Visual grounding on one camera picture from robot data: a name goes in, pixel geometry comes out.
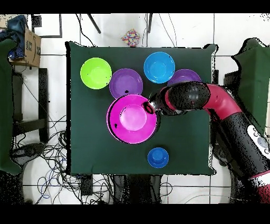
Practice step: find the large pink bowl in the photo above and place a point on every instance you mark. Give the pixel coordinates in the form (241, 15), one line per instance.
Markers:
(133, 120)

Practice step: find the purple bowl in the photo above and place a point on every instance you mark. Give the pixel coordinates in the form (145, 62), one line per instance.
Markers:
(126, 80)
(184, 76)

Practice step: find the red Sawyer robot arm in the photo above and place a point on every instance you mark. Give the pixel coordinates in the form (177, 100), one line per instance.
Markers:
(228, 110)

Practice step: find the dark green table cloth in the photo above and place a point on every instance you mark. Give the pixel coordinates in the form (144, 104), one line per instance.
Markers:
(93, 127)

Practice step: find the large blue bowl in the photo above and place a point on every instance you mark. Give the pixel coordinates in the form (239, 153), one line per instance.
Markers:
(159, 67)

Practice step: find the small dark blue bowl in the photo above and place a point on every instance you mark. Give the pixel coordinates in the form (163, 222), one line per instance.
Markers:
(158, 157)

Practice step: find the large green bowl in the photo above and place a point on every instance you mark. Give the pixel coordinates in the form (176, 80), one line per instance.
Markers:
(95, 74)

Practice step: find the multicoloured bundle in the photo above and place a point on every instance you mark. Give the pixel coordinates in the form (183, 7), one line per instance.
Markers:
(130, 37)

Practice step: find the cardboard box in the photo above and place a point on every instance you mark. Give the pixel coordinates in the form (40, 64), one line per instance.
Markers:
(31, 46)

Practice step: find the green cloth covered table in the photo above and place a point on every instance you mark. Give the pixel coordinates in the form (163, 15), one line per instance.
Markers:
(6, 105)
(255, 76)

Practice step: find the blue cloth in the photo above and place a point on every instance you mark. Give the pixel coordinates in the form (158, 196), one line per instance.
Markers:
(17, 25)

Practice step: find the black bench frame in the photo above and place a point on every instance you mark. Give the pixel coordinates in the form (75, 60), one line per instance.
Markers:
(43, 101)

